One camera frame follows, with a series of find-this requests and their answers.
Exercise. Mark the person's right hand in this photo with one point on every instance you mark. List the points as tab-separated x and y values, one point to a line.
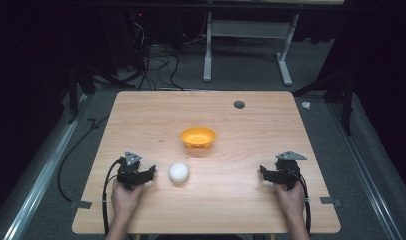
291	200

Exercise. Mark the metal floor rail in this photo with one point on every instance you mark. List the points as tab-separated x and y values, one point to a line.
41	180
367	173

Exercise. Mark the dark computer tower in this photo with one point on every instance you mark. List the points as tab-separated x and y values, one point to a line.
124	36

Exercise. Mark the person's left hand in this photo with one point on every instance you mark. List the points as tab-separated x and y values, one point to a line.
125	200

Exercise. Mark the black tripod stand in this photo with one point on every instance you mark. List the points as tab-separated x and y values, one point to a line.
78	83
341	90

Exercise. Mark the grey table grommet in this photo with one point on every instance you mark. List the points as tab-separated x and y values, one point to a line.
239	104

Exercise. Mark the orange plastic bowl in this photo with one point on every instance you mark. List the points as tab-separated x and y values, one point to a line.
198	136

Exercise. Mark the white round ball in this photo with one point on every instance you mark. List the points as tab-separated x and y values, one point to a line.
178	172

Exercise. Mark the crumpled white paper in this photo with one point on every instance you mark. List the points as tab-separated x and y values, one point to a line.
306	105

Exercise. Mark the grey tape piece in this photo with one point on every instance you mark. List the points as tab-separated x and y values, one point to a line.
80	204
330	201

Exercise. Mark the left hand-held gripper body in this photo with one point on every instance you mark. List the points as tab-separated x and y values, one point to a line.
128	170

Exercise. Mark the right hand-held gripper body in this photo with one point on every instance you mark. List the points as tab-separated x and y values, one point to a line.
287	170

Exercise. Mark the white metal desk frame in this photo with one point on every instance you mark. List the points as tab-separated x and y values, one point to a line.
247	28

